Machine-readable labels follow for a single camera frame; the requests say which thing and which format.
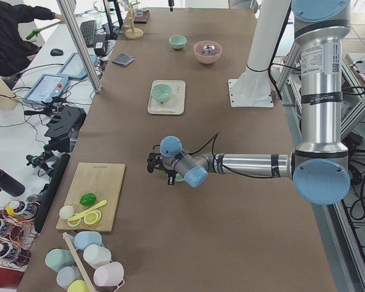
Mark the pink bowl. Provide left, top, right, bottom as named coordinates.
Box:
left=193, top=40, right=222, bottom=64

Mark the person in black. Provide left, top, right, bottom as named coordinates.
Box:
left=0, top=1, right=64, bottom=77

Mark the wooden rack handle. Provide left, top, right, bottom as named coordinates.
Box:
left=62, top=232, right=96, bottom=292

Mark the black water bottle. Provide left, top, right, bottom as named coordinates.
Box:
left=0, top=169, right=25, bottom=197

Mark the yellow sauce bottle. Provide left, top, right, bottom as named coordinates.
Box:
left=6, top=200, right=38, bottom=220

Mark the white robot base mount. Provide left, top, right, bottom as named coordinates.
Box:
left=228, top=69, right=274, bottom=108

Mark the cream serving tray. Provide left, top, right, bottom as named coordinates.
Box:
left=147, top=80, right=186, bottom=116

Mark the lower lemon slice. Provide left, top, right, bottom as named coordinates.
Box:
left=67, top=218, right=82, bottom=228

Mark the green bowl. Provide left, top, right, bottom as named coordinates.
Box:
left=169, top=35, right=187, bottom=50
left=151, top=83, right=172, bottom=104

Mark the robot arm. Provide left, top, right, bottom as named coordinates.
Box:
left=147, top=1, right=350, bottom=205
left=228, top=1, right=291, bottom=74

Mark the copper wire bottle rack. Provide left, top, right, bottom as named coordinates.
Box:
left=0, top=200, right=40, bottom=269

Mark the lemon slice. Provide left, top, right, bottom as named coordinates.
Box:
left=67, top=218, right=82, bottom=228
left=83, top=209, right=102, bottom=225

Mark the bamboo cutting board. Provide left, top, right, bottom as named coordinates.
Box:
left=55, top=162, right=126, bottom=234

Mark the pale grey cup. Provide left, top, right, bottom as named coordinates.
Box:
left=56, top=266, right=83, bottom=290

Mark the near teach pendant tablet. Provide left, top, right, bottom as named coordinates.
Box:
left=22, top=74, right=69, bottom=105

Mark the metal ball in bowl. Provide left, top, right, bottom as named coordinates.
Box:
left=201, top=44, right=216, bottom=55

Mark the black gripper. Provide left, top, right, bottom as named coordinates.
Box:
left=147, top=151, right=175, bottom=186

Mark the aluminium frame post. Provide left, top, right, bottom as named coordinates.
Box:
left=57, top=0, right=102, bottom=94

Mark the yellow cup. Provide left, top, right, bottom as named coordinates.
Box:
left=67, top=280, right=89, bottom=292

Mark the yellow plastic knife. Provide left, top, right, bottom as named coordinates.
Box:
left=68, top=200, right=108, bottom=221

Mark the pink cup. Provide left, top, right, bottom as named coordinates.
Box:
left=93, top=262, right=125, bottom=287

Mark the light blue cup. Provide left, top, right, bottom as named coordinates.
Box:
left=74, top=231, right=102, bottom=250

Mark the black camera stand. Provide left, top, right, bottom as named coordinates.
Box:
left=24, top=97, right=86, bottom=153

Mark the far teach pendant tablet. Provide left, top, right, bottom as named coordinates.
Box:
left=57, top=53, right=87, bottom=80

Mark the dark wooden tray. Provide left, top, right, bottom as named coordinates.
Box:
left=134, top=10, right=150, bottom=24

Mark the upper lemon slice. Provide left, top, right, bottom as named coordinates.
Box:
left=83, top=209, right=102, bottom=225

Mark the wooden mug tree stand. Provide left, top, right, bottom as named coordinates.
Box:
left=119, top=0, right=144, bottom=40

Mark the white toy garlic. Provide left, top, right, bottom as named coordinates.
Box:
left=59, top=205, right=75, bottom=220

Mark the black keyboard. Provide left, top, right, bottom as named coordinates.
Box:
left=80, top=20, right=97, bottom=47

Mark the green handled grabber tool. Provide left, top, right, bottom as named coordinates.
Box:
left=26, top=21, right=62, bottom=41

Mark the teach pendant tablet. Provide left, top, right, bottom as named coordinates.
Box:
left=22, top=74, right=69, bottom=105
left=57, top=53, right=87, bottom=80

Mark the black computer mouse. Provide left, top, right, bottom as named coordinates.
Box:
left=50, top=48, right=64, bottom=57

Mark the white cup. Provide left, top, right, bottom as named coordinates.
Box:
left=83, top=244, right=111, bottom=269

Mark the grey folded cloth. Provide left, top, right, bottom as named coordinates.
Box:
left=112, top=52, right=135, bottom=67

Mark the mint green cup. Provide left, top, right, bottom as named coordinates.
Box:
left=45, top=248, right=74, bottom=273

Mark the green toy lime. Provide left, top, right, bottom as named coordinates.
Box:
left=80, top=193, right=97, bottom=206

